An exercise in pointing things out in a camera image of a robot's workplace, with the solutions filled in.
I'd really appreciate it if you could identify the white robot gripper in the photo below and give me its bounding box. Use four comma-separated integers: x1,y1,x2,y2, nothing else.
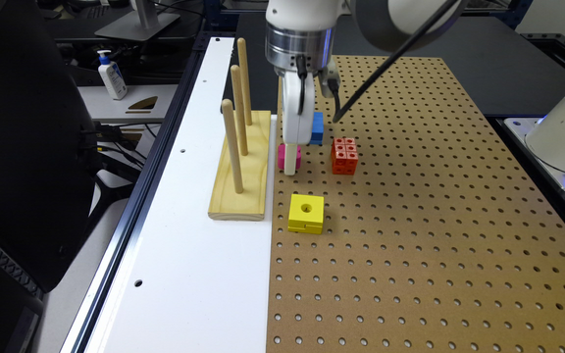
282,72,315,176

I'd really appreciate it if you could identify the white board panel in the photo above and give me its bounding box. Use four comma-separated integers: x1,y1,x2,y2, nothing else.
85,37,271,352

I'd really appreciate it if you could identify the brown pegboard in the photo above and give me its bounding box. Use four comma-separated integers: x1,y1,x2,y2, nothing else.
267,58,565,352

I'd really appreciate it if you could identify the rear wooden peg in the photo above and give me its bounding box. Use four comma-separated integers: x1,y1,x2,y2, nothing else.
236,37,252,126

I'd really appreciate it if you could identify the wooden peg stand base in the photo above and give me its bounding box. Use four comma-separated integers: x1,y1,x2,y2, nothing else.
208,111,271,221

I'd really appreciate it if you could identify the blue square block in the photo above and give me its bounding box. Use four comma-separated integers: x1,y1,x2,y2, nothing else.
310,112,324,145

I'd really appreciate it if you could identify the silver monitor stand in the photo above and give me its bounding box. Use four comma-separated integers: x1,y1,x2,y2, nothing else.
94,0,180,41

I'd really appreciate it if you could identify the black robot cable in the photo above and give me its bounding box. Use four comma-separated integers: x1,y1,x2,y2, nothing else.
332,0,462,124

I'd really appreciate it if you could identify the yellow square block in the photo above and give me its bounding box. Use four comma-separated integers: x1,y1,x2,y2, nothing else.
287,194,325,234

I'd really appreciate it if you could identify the front wooden peg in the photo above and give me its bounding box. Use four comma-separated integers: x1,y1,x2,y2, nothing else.
221,99,243,194

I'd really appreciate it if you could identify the orange cube block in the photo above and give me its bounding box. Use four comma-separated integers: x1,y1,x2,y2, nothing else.
331,137,358,175

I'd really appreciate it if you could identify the white lotion pump bottle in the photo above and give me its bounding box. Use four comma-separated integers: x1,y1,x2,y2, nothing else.
97,50,128,100

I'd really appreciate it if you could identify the pink flower block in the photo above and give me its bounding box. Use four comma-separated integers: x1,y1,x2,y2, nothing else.
278,143,301,170

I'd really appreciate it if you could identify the middle wooden peg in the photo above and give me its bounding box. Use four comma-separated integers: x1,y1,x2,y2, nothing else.
231,65,248,156

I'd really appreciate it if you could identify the wooden peg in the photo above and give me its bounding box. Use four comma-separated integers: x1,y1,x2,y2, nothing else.
236,37,252,126
221,99,243,194
231,65,248,156

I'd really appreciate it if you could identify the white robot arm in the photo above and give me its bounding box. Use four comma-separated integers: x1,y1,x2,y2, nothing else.
265,0,467,176

